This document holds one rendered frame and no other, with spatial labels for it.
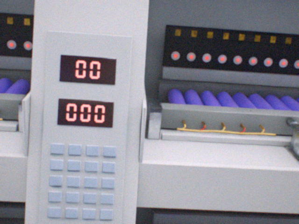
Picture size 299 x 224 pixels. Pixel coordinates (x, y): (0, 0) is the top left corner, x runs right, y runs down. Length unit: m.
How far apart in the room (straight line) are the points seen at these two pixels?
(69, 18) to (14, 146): 0.12
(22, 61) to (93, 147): 0.22
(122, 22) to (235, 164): 0.16
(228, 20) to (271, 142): 0.21
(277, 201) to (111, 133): 0.16
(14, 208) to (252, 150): 0.31
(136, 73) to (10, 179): 0.14
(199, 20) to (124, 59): 0.24
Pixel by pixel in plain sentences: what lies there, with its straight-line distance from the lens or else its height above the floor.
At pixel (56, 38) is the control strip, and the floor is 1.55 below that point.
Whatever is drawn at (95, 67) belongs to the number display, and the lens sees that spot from 0.32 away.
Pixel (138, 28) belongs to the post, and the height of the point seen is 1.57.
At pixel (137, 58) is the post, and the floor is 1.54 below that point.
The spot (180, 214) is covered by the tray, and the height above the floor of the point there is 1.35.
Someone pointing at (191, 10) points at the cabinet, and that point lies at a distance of 0.55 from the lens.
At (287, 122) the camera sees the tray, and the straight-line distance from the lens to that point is 0.43.
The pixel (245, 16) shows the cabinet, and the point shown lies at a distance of 0.56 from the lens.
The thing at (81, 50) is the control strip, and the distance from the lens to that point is 0.33.
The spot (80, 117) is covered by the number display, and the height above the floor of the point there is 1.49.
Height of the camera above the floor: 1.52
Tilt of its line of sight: 3 degrees down
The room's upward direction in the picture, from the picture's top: 4 degrees clockwise
